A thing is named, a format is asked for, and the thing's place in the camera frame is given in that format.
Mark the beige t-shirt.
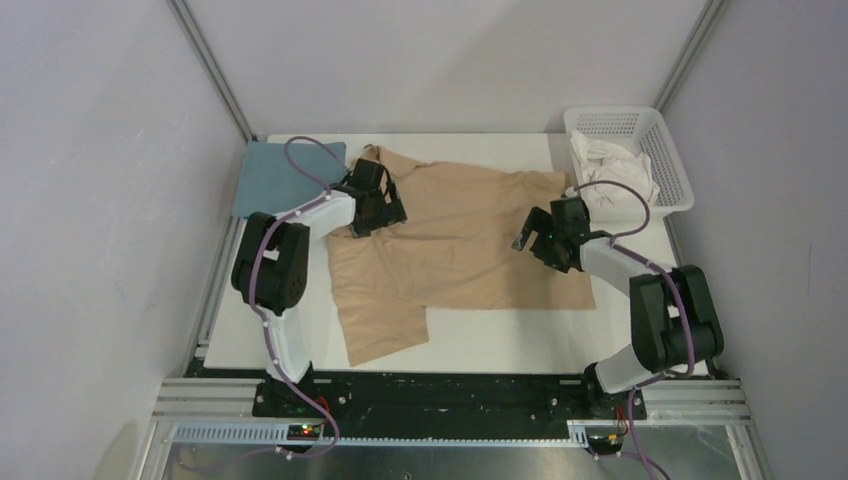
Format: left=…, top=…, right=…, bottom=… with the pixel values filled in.
left=328, top=145, right=596, bottom=366

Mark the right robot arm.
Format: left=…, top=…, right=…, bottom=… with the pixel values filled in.
left=512, top=197, right=725, bottom=418

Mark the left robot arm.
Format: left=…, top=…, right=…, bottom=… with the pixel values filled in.
left=231, top=159, right=407, bottom=416

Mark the white crumpled t-shirt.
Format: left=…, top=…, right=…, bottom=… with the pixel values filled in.
left=570, top=130, right=661, bottom=211

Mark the folded blue t-shirt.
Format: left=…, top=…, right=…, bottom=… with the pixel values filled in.
left=231, top=142, right=347, bottom=218

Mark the white plastic laundry basket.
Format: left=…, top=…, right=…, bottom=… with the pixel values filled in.
left=563, top=106, right=695, bottom=219

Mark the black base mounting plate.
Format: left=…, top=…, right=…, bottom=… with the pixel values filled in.
left=252, top=370, right=646, bottom=441

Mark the right controller board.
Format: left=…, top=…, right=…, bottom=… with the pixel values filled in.
left=586, top=434, right=626, bottom=457

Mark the controller board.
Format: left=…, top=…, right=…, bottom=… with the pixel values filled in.
left=586, top=434, right=626, bottom=457
left=286, top=423, right=323, bottom=441

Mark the left controller board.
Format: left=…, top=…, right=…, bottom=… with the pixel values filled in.
left=286, top=423, right=323, bottom=441

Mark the aluminium frame rail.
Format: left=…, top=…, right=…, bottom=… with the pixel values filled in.
left=134, top=370, right=772, bottom=479

